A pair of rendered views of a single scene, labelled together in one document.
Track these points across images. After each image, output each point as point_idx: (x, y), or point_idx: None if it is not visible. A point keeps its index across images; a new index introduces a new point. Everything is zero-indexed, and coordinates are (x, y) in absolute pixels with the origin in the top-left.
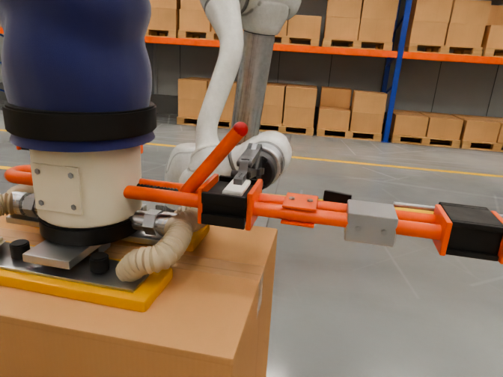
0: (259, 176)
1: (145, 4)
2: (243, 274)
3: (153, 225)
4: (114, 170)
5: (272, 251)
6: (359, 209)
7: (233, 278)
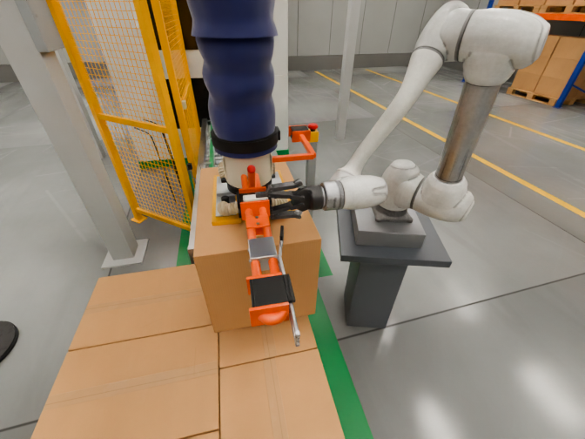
0: (302, 200)
1: (245, 89)
2: None
3: None
4: (235, 165)
5: (298, 246)
6: (255, 242)
7: None
